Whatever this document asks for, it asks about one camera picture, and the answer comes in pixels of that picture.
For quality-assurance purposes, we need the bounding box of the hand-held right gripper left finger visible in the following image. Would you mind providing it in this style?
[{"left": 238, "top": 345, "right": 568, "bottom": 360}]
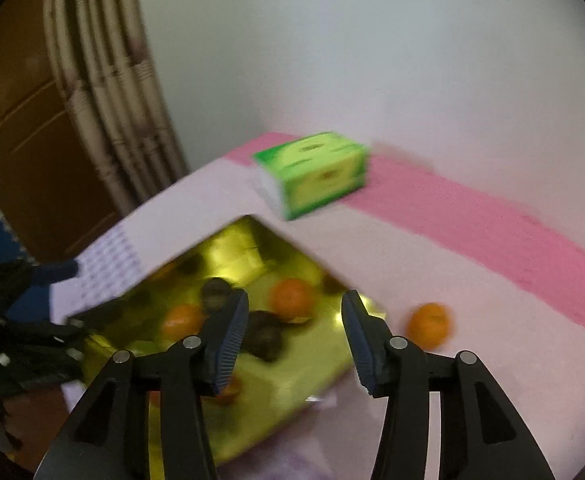
[{"left": 35, "top": 288, "right": 250, "bottom": 480}]

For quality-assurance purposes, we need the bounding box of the gold tin box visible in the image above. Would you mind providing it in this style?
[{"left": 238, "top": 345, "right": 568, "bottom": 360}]
[{"left": 67, "top": 215, "right": 388, "bottom": 466}]

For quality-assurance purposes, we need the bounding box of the green tissue box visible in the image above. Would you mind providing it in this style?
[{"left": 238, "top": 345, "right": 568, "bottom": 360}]
[{"left": 252, "top": 131, "right": 372, "bottom": 222}]

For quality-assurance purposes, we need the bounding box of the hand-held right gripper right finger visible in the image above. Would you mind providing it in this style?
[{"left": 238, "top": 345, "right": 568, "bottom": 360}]
[{"left": 341, "top": 289, "right": 556, "bottom": 480}]

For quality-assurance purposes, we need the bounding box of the beige striped curtain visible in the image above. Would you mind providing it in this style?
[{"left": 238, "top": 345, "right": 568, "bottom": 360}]
[{"left": 42, "top": 0, "right": 190, "bottom": 216}]

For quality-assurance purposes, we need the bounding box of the dark wrinkled passion fruit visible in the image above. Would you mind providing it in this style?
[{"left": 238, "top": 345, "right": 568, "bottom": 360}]
[{"left": 242, "top": 310, "right": 286, "bottom": 363}]

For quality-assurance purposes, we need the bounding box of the orange mandarin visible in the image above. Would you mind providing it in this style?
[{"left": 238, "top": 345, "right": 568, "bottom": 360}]
[
  {"left": 405, "top": 302, "right": 456, "bottom": 350},
  {"left": 211, "top": 374, "right": 244, "bottom": 406},
  {"left": 270, "top": 278, "right": 316, "bottom": 322},
  {"left": 161, "top": 304, "right": 206, "bottom": 341}
]

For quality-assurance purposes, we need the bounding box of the dark round fruit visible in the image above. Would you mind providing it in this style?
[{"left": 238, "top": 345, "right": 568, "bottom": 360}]
[{"left": 200, "top": 277, "right": 238, "bottom": 316}]

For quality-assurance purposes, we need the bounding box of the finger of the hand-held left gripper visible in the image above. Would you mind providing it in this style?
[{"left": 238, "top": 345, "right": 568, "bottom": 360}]
[
  {"left": 2, "top": 299, "right": 138, "bottom": 341},
  {"left": 0, "top": 259, "right": 79, "bottom": 288}
]

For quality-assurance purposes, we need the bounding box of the pink and purple checkered blanket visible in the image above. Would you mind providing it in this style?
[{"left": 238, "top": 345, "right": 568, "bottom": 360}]
[{"left": 52, "top": 131, "right": 585, "bottom": 480}]

